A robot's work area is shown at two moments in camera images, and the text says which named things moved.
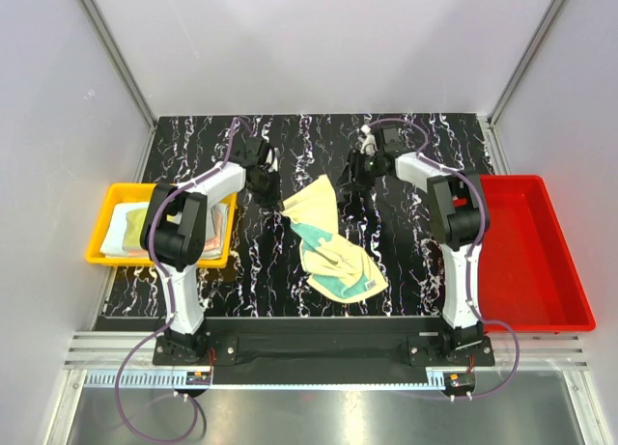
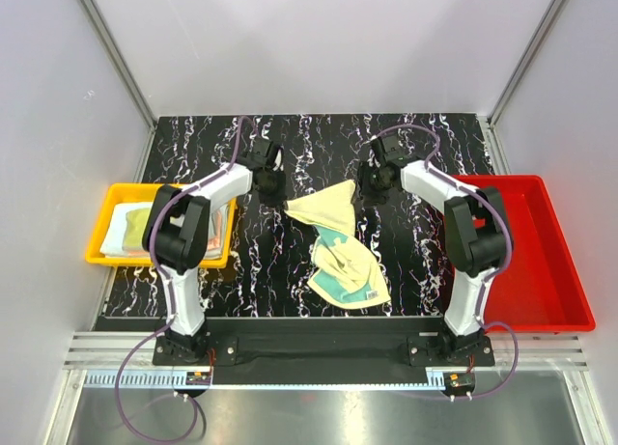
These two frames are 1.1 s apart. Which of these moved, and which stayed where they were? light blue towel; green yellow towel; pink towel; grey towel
Moved: green yellow towel
Stayed: pink towel; light blue towel; grey towel
